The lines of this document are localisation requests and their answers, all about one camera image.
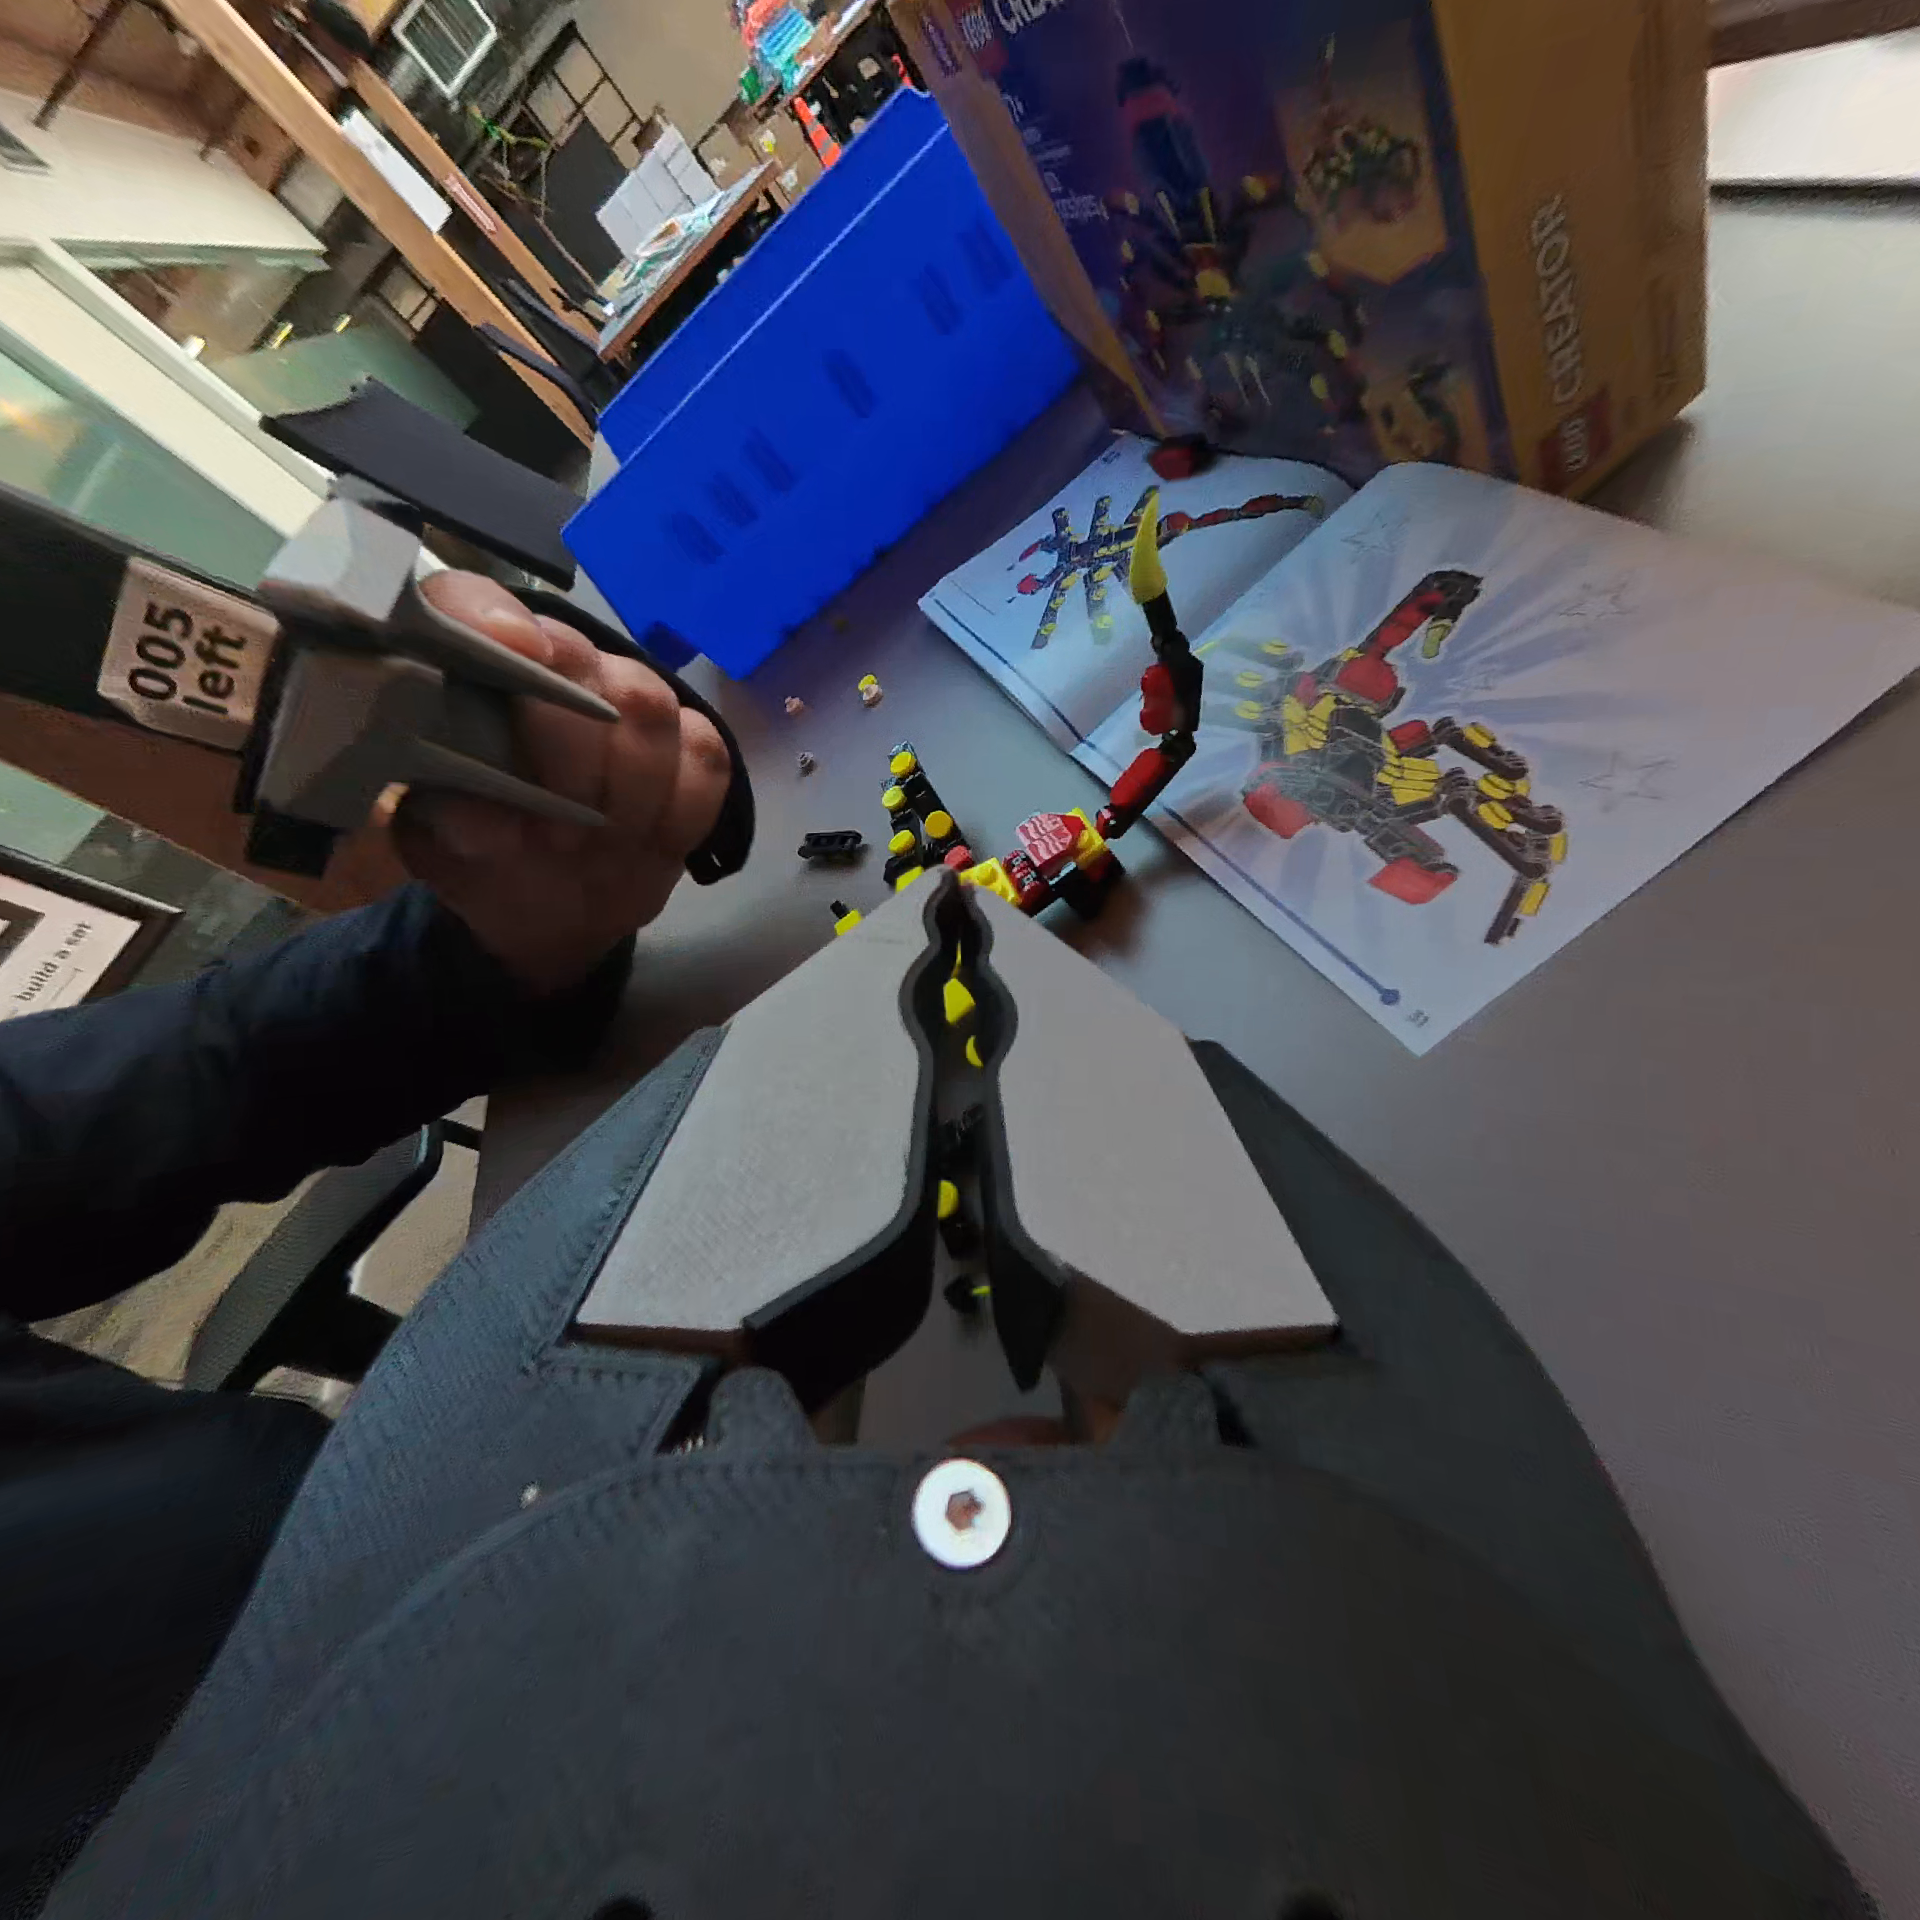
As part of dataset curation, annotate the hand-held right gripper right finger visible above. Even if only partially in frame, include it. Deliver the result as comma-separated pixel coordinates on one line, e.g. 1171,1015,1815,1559
950,883,1339,1395

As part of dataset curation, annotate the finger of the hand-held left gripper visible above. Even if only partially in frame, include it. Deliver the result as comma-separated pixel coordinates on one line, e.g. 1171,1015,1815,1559
237,645,613,880
259,496,623,725

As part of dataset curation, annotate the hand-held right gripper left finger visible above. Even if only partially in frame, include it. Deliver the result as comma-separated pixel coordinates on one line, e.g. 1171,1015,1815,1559
574,867,988,1415

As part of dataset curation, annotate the red black lego scorpion model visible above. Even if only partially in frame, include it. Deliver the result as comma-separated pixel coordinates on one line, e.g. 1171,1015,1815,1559
959,488,1206,929

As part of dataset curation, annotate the person's left forearm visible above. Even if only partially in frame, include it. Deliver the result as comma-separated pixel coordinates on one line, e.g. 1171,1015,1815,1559
0,883,641,1361

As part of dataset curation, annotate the lego instruction booklet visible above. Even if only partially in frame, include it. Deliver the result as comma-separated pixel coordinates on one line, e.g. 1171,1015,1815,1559
919,434,1920,1056

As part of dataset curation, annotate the purple yellow lego box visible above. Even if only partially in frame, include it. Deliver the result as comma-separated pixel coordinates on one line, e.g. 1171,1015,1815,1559
885,0,1715,501

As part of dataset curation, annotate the person's left hand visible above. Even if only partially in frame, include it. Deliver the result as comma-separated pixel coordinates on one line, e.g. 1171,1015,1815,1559
391,584,740,989

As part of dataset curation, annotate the black flat board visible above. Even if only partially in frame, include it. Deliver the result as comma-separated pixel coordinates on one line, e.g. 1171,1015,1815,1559
260,381,583,590

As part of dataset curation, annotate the black framed sign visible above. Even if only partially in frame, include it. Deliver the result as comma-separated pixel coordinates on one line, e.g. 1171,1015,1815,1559
0,843,186,1024

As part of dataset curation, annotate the black office chair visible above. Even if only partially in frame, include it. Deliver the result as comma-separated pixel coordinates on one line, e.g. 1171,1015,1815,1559
175,1118,490,1402

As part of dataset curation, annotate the wooden workbench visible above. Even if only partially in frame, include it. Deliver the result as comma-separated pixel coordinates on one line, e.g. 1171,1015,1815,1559
596,153,799,367

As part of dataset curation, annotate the stack of white boxes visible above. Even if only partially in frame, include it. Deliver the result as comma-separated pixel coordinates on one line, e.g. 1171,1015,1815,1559
596,126,710,261

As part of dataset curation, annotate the blue plastic bin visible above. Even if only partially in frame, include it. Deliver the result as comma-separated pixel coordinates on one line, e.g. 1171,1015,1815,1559
561,83,1085,681

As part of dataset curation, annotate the person's dark clothing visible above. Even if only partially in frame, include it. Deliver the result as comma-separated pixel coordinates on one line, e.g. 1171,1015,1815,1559
0,1319,354,1920

